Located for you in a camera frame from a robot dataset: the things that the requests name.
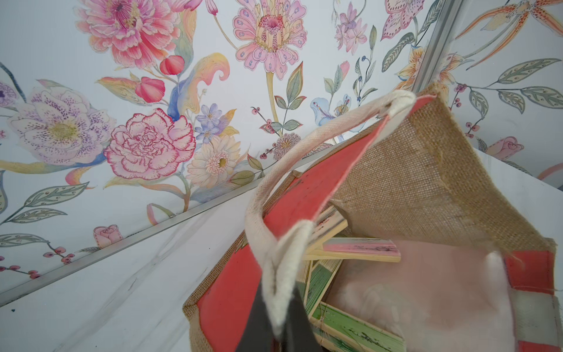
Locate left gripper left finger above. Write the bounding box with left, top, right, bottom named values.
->
left=235, top=284, right=274, bottom=352

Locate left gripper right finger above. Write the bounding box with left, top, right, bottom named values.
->
left=281, top=290, right=323, bottom=352

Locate pink grey folding fan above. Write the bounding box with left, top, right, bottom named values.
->
left=305, top=206, right=348, bottom=254

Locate red burlap tote bag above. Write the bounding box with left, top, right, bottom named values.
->
left=183, top=85, right=562, bottom=351

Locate green folding fan lower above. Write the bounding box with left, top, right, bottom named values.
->
left=309, top=302, right=407, bottom=352

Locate pink green folding fan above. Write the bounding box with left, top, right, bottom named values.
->
left=303, top=238, right=401, bottom=263

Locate green fan with thread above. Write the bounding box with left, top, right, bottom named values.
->
left=305, top=260, right=343, bottom=318

